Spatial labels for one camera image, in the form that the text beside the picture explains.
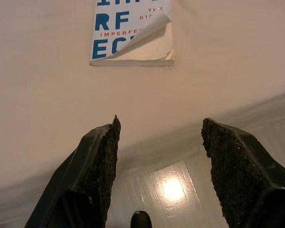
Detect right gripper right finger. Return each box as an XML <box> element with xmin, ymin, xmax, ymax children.
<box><xmin>200</xmin><ymin>117</ymin><xmax>285</xmax><ymax>228</ymax></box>

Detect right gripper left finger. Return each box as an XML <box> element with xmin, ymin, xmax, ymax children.
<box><xmin>23</xmin><ymin>114</ymin><xmax>122</xmax><ymax>228</ymax></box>

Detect white book blue letters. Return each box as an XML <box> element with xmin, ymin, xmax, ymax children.
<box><xmin>89</xmin><ymin>0</ymin><xmax>175</xmax><ymax>68</ymax></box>

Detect dark grey right robot leg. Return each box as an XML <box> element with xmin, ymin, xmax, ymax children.
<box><xmin>130</xmin><ymin>210</ymin><xmax>153</xmax><ymax>228</ymax></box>

